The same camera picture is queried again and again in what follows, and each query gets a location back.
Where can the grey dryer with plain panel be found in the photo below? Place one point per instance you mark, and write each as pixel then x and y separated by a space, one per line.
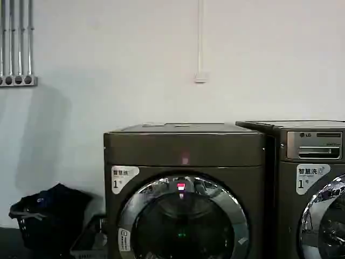
pixel 188 145

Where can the round glass dryer door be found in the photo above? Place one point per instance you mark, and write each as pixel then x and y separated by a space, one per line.
pixel 186 215
pixel 326 221

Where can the dark blue clothes pile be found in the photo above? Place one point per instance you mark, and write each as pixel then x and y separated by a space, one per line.
pixel 58 197

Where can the grey dryer with detergent drawer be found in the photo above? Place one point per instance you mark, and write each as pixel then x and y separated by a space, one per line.
pixel 310 126

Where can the grey conduit junction box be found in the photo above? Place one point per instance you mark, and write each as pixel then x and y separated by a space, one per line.
pixel 19 80

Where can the grey metal conduit pipe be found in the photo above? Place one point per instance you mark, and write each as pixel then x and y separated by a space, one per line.
pixel 3 37
pixel 30 37
pixel 21 37
pixel 12 37

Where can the black plastic laundry basket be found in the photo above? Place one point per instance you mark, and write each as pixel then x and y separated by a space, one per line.
pixel 35 232

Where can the white wall socket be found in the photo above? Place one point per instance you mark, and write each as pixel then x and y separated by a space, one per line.
pixel 201 77

